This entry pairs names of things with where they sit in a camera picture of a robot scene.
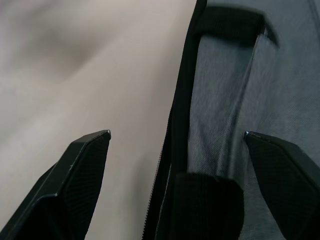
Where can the grey laptop bag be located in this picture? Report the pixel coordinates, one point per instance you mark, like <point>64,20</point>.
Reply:
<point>225,100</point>

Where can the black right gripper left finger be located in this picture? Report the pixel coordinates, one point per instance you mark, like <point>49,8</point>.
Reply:
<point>62,190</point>

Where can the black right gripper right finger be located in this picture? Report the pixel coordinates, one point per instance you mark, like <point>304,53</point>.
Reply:
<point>282,180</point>

